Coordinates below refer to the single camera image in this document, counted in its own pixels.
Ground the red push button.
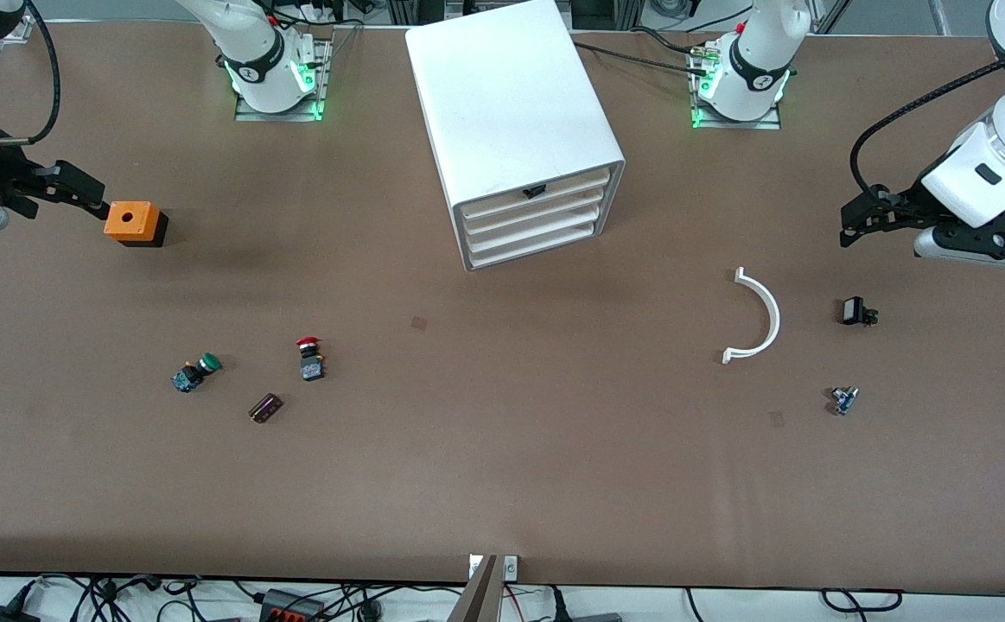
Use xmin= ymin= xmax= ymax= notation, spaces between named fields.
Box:
xmin=296 ymin=336 xmax=328 ymax=383

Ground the white plastic drawer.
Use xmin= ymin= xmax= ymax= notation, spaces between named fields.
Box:
xmin=466 ymin=219 xmax=604 ymax=267
xmin=461 ymin=186 xmax=612 ymax=235
xmin=459 ymin=168 xmax=614 ymax=219
xmin=463 ymin=203 xmax=608 ymax=251

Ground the green push button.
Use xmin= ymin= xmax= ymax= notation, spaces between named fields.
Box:
xmin=171 ymin=352 xmax=223 ymax=394

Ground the white drawer cabinet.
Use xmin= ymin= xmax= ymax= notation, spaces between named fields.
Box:
xmin=404 ymin=0 xmax=627 ymax=273

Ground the orange box with black base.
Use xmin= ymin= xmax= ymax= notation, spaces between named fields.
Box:
xmin=104 ymin=200 xmax=169 ymax=249

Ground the white curved plastic arc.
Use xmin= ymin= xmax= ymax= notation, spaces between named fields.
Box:
xmin=721 ymin=267 xmax=782 ymax=365

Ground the black and orange power strip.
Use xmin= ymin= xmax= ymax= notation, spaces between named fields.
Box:
xmin=258 ymin=588 xmax=328 ymax=622

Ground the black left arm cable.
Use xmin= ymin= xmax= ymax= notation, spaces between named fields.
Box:
xmin=849 ymin=38 xmax=1005 ymax=201

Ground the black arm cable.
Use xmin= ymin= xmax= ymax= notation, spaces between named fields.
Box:
xmin=0 ymin=0 xmax=63 ymax=145
xmin=849 ymin=38 xmax=1005 ymax=201

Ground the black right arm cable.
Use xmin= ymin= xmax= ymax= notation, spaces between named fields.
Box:
xmin=0 ymin=0 xmax=63 ymax=145

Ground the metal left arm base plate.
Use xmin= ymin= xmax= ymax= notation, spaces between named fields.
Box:
xmin=690 ymin=35 xmax=782 ymax=131

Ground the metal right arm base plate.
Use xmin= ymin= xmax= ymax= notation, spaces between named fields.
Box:
xmin=234 ymin=36 xmax=333 ymax=123

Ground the thin black table cable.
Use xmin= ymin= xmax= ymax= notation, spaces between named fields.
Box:
xmin=630 ymin=26 xmax=703 ymax=56

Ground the thick black table cable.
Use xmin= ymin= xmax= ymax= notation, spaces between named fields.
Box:
xmin=571 ymin=39 xmax=712 ymax=75

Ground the black looped cable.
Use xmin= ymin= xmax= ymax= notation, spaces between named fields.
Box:
xmin=820 ymin=588 xmax=905 ymax=616

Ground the small white metal bracket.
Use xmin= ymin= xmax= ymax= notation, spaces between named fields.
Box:
xmin=468 ymin=554 xmax=519 ymax=581

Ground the brown angled post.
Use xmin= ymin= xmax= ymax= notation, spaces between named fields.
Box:
xmin=448 ymin=555 xmax=501 ymax=622

